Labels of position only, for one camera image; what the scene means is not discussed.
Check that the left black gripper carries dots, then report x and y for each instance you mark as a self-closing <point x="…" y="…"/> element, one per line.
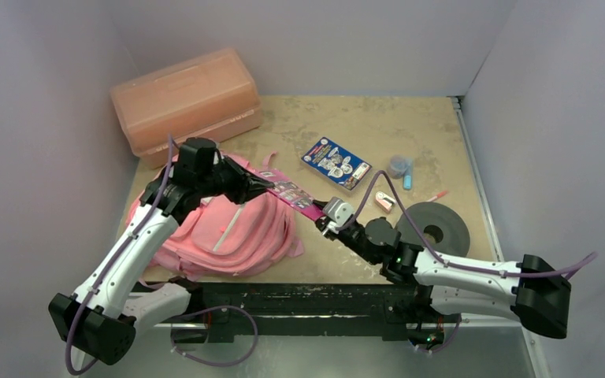
<point x="246" y="186"/>

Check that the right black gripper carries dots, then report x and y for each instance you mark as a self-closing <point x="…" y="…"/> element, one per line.
<point x="326" y="224"/>

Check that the magenta thin book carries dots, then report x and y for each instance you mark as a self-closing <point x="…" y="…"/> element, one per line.
<point x="291" y="194"/>

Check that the pink student backpack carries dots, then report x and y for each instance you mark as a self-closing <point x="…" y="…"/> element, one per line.
<point x="225" y="239"/>

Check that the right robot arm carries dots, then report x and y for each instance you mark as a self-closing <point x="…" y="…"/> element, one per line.
<point x="529" y="291"/>

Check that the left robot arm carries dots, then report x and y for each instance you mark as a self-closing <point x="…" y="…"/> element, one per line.
<point x="97" y="321"/>

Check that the pink white stapler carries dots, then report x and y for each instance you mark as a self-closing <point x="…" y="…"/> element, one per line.
<point x="384" y="201"/>

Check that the blue comic book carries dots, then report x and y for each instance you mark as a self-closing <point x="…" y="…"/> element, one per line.
<point x="337" y="164"/>

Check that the red pink pen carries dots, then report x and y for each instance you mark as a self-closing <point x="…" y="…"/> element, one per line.
<point x="437" y="196"/>

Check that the orange translucent plastic box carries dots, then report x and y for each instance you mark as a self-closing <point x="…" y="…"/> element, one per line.
<point x="213" y="96"/>

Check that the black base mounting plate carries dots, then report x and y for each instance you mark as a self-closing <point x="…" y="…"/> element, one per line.
<point x="390" y="312"/>

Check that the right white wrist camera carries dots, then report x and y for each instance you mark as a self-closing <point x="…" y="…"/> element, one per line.
<point x="338" y="212"/>

